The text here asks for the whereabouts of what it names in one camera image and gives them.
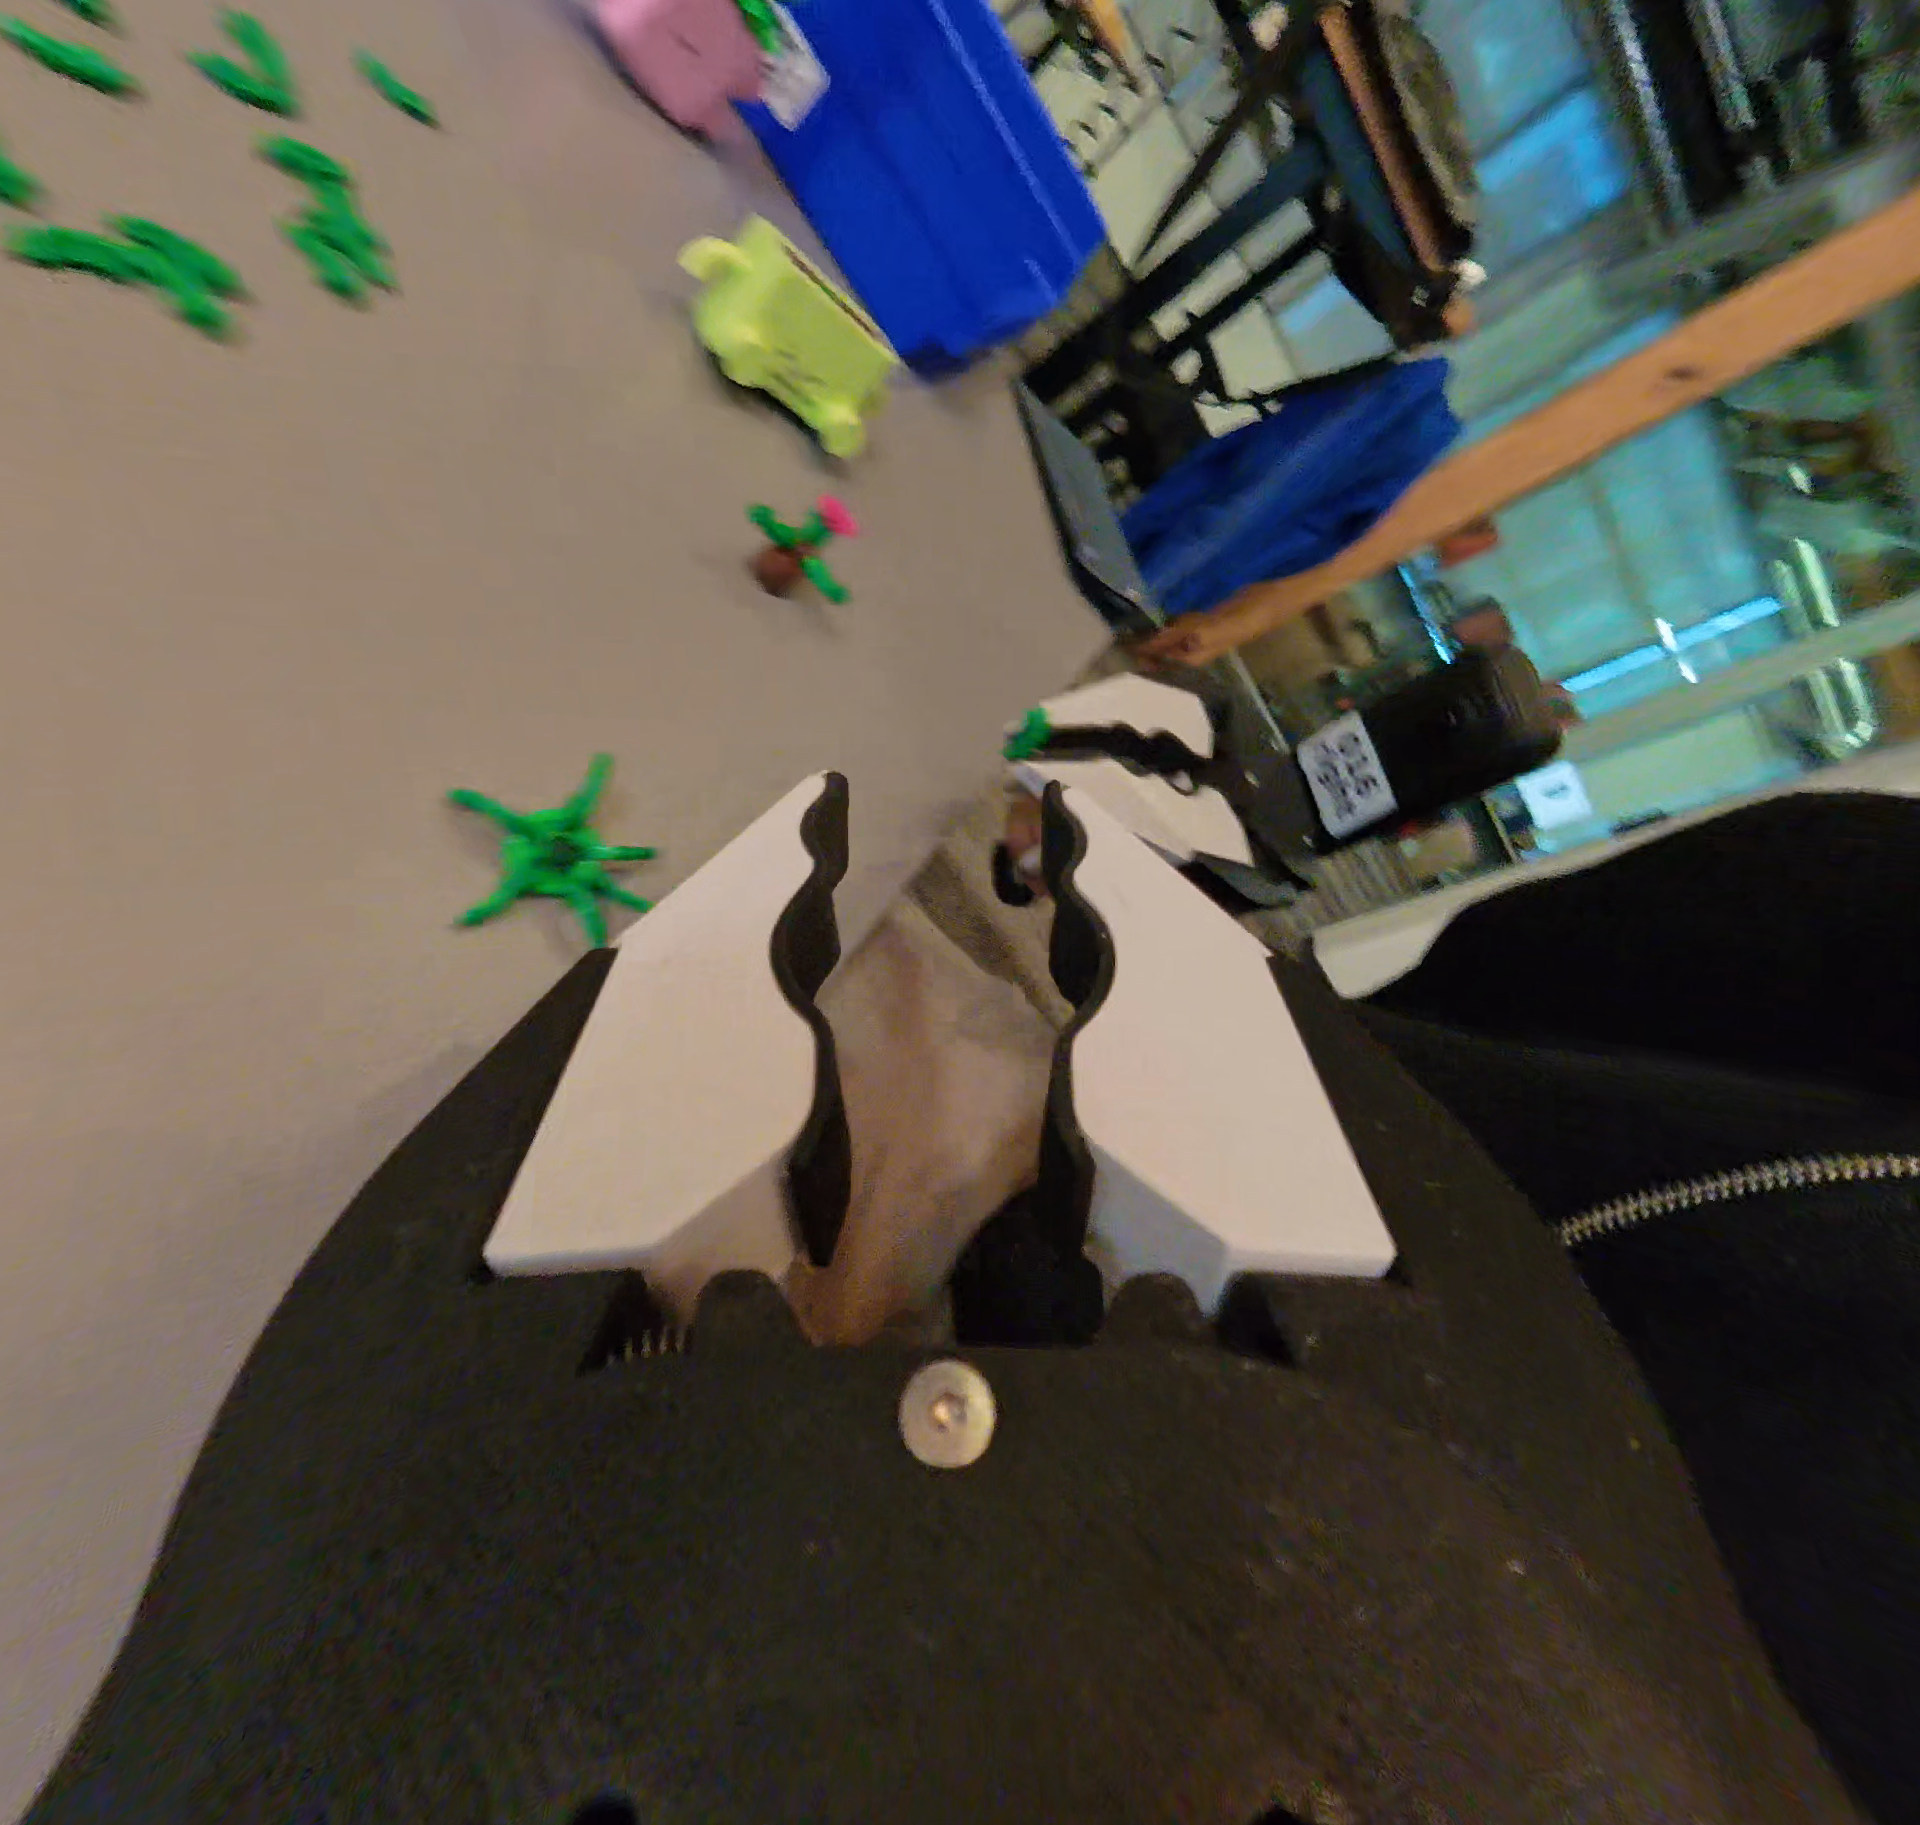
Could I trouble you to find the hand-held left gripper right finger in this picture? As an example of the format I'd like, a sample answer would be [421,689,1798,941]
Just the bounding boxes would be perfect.
[1035,783,1400,1317]

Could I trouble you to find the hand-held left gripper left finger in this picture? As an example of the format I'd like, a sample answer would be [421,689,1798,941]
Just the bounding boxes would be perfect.
[483,771,855,1317]

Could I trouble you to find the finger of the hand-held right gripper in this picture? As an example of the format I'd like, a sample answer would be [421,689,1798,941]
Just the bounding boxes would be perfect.
[1035,672,1225,781]
[1082,772,1260,871]

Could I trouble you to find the green spiky toy plant piece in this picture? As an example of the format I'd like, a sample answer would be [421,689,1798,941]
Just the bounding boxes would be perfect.
[447,752,661,948]

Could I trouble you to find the dark grey panel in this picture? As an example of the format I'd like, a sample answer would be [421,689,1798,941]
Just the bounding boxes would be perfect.
[1017,383,1165,635]

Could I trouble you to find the blue fabric bag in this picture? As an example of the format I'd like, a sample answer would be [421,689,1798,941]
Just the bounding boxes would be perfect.
[1117,354,1465,618]

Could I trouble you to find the toy cactus with pink flower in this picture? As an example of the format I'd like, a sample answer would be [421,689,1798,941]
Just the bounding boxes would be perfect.
[745,495,860,606]

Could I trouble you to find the wooden beam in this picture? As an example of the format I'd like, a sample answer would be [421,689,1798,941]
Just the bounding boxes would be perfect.
[1132,190,1920,666]

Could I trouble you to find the black metal stand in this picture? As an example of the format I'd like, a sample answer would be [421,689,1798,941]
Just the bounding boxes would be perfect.
[1021,0,1489,425]

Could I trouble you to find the lime green toy block figure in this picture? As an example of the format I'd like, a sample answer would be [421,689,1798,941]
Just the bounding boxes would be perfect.
[678,215,902,459]

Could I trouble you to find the blue plastic bin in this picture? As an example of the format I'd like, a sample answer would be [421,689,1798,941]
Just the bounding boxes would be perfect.
[735,0,1112,378]

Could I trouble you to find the pink toy block figure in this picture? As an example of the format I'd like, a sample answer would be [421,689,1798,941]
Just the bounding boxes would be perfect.
[562,0,769,138]

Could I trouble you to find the scattered green toy leaf pieces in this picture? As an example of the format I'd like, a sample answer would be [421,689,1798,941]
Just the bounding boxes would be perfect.
[0,0,442,345]

